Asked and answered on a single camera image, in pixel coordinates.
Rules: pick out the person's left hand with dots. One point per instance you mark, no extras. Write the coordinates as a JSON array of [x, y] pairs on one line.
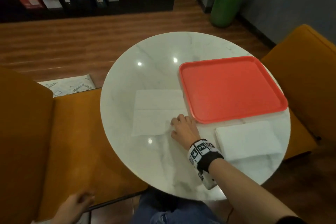
[[72, 209]]

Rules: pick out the person's right hand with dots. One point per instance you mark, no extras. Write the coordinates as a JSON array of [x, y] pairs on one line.
[[186, 132]]

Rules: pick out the orange plastic tray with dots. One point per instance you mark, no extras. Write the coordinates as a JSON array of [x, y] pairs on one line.
[[231, 90]]

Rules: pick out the person's right forearm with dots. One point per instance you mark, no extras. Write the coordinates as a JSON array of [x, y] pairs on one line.
[[249, 192]]

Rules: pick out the person's blue jeans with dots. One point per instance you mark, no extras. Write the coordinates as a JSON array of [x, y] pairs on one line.
[[181, 210]]

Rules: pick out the person's black right sleeve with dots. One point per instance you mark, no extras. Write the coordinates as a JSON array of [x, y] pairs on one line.
[[291, 220]]

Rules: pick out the black right wristband with markers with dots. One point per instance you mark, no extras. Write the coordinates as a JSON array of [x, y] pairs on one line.
[[207, 159]]

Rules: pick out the mustard yellow upholstered chair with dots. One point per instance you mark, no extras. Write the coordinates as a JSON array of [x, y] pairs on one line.
[[304, 74], [26, 139]]

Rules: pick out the pale patterned rug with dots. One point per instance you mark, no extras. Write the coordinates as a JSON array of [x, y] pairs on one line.
[[68, 86]]

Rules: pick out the green plant pot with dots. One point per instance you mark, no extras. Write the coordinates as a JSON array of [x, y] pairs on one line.
[[227, 8]]

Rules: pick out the white booklet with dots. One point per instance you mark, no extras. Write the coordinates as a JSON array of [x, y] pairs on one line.
[[52, 3]]

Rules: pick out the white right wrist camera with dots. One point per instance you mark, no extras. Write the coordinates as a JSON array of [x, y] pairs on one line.
[[208, 181]]

